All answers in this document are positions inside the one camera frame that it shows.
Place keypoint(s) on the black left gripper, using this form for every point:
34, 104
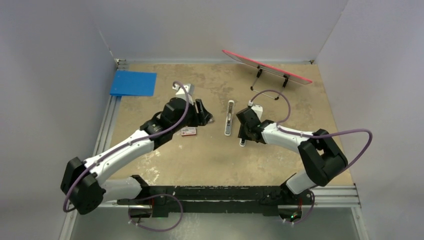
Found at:
201, 117

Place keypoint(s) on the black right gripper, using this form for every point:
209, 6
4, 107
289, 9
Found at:
243, 135

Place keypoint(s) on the small white stapler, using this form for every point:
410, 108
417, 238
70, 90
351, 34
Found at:
242, 142

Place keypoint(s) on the red white staple box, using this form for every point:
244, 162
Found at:
188, 131

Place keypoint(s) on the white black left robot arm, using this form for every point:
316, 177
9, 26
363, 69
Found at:
83, 180

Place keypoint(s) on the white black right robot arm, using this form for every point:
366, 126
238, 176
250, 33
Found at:
321, 157

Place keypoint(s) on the red tablet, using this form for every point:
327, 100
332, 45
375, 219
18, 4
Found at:
263, 66

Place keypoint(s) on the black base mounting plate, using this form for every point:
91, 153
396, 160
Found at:
267, 200

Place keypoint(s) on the blue plastic board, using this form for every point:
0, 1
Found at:
133, 83

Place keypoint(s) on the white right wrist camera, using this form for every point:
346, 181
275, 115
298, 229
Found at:
258, 109

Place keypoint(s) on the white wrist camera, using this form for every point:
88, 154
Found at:
258, 109
184, 91

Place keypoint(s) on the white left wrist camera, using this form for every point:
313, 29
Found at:
184, 91

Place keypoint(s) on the black wire tablet stand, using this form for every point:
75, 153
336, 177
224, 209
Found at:
269, 79

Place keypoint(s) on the aluminium left rail frame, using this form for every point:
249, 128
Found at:
107, 126

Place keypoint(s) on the aluminium rail frame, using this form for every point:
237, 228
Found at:
107, 126
335, 214

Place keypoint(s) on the aluminium front rail frame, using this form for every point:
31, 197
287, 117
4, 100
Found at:
335, 214

